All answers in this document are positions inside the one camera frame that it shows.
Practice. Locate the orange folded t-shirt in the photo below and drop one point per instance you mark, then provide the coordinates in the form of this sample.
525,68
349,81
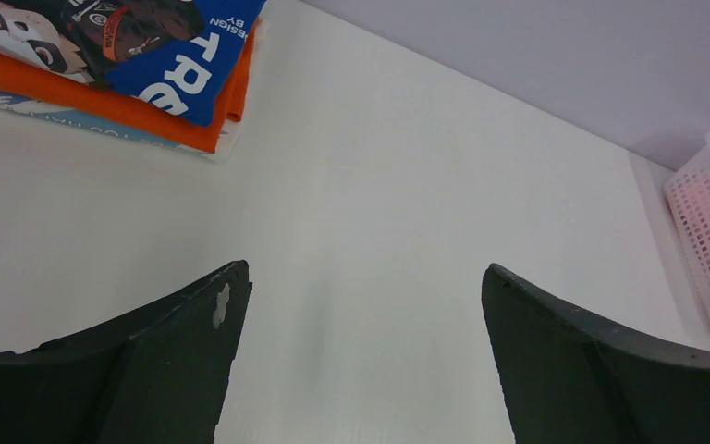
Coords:
25,80

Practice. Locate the white printed folded t-shirt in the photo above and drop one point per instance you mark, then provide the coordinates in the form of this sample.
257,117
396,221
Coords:
66,116

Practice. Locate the blue printed folded t-shirt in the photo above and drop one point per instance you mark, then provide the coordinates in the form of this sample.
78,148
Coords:
174,55

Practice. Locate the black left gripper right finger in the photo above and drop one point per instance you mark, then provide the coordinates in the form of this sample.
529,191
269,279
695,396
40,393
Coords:
569,375

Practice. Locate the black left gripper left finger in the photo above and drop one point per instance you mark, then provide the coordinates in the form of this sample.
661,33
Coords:
156,374

